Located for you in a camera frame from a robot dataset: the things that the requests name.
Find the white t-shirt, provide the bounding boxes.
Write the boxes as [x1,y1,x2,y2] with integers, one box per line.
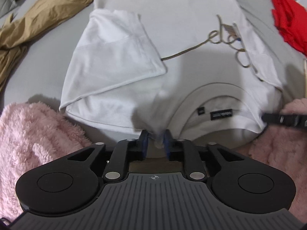
[59,0,283,145]

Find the red garment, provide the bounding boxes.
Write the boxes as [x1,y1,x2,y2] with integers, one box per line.
[271,0,307,55]

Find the tan khaki shorts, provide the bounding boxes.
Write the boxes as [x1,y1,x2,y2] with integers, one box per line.
[1,0,93,89]

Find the pink fluffy garment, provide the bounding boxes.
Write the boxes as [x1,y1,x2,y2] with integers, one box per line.
[1,103,306,222]

